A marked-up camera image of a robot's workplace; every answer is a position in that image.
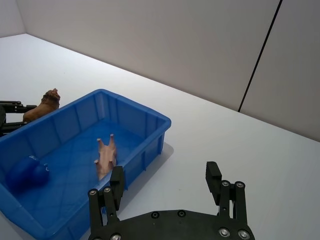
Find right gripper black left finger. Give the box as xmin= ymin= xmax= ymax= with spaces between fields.
xmin=87 ymin=165 xmax=126 ymax=234

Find brown lion toy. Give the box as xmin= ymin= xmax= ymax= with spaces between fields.
xmin=22 ymin=87 xmax=62 ymax=124

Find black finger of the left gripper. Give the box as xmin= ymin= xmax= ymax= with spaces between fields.
xmin=0 ymin=100 xmax=38 ymax=114
xmin=0 ymin=120 xmax=28 ymax=137

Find pink pig toy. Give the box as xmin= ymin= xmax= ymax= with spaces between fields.
xmin=93 ymin=133 xmax=119 ymax=181

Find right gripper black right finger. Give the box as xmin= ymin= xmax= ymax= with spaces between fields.
xmin=205 ymin=161 xmax=249 ymax=223

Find blue animal toy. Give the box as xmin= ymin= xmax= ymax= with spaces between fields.
xmin=5 ymin=154 xmax=50 ymax=194

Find blue plastic bin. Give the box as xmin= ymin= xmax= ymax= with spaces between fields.
xmin=0 ymin=88 xmax=172 ymax=236

